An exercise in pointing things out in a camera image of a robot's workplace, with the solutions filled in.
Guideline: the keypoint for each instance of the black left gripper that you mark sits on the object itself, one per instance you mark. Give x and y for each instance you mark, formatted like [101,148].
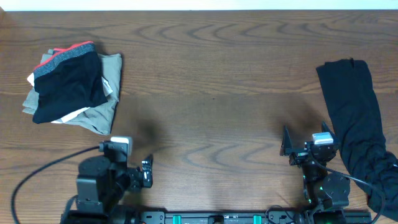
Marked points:
[136,183]

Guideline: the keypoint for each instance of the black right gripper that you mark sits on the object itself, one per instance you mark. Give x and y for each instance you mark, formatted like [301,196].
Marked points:
[286,149]

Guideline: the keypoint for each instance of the black leggings with red waistband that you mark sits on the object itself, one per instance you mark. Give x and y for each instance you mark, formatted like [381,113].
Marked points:
[71,79]

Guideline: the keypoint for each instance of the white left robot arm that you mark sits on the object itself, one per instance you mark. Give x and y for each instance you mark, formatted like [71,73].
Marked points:
[101,184]

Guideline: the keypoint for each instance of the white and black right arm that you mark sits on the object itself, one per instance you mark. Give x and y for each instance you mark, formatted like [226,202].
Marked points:
[326,192]

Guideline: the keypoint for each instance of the grey-green folded garment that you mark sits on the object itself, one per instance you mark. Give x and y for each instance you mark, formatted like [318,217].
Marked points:
[100,118]

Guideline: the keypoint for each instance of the black folded garment at right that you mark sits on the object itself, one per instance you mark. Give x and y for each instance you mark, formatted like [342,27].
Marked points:
[354,112]

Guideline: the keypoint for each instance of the white folded shirt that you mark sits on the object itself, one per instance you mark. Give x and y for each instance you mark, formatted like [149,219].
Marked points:
[107,91]

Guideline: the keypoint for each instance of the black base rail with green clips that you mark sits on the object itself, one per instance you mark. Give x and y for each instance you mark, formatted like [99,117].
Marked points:
[217,217]

